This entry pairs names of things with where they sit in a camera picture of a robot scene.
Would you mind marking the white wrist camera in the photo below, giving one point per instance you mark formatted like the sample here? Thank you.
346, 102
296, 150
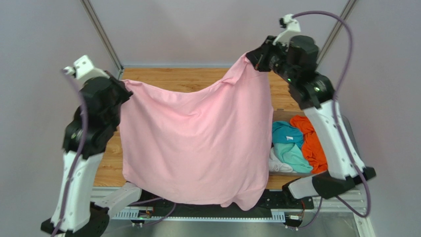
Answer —
83, 69
291, 29

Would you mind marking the mint green t shirt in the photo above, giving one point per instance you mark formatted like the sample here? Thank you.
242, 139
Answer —
291, 154

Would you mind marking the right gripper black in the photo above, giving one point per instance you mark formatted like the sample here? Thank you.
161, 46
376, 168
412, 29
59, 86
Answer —
260, 57

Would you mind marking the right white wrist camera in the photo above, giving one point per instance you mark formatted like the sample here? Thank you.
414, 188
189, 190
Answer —
291, 29

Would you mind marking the orange t shirt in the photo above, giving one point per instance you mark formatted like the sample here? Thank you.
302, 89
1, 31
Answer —
312, 149

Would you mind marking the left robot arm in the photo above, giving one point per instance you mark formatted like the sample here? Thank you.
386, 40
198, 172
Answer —
85, 139

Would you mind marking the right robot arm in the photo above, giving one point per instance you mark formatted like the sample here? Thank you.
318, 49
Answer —
295, 62

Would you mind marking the white t shirt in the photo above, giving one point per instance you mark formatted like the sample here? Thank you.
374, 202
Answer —
275, 165

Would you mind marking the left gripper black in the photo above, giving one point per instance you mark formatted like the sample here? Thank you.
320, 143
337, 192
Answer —
125, 92

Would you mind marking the aluminium frame rail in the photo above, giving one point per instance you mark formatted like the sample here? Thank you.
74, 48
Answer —
283, 216

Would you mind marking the pink t shirt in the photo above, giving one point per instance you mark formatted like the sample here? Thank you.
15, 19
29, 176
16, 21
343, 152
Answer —
206, 147

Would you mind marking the teal t shirt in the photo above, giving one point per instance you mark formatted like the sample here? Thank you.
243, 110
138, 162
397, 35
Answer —
283, 132

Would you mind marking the clear plastic bin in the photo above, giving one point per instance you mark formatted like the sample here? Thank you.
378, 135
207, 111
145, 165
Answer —
295, 145

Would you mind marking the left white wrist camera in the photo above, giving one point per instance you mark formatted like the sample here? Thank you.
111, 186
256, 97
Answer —
83, 69

